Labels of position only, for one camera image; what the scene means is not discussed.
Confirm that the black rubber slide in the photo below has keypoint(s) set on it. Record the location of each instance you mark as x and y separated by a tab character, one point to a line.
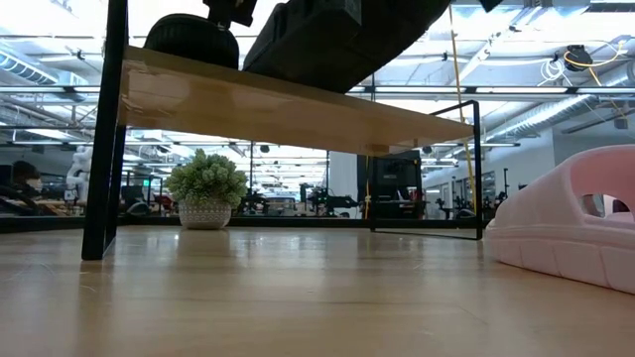
322	54
191	42

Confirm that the wooden shelf black metal frame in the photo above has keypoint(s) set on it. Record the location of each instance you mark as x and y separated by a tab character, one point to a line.
297	119

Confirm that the pink rubber slide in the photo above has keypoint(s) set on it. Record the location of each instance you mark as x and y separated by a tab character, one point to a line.
541	233

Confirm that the green plant in white pot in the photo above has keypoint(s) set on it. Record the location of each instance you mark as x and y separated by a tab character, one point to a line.
206	183

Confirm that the white humanoid robot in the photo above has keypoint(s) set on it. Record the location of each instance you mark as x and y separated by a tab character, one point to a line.
79	173

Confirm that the black monitor cart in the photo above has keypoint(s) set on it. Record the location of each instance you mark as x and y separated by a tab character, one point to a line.
392	178

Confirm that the person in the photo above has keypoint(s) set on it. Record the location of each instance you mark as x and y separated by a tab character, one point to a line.
25	173

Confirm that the black table edge rail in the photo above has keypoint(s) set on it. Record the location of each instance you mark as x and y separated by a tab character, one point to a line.
297	221

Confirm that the silver ventilation duct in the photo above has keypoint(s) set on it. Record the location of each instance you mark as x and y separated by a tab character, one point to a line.
546	116

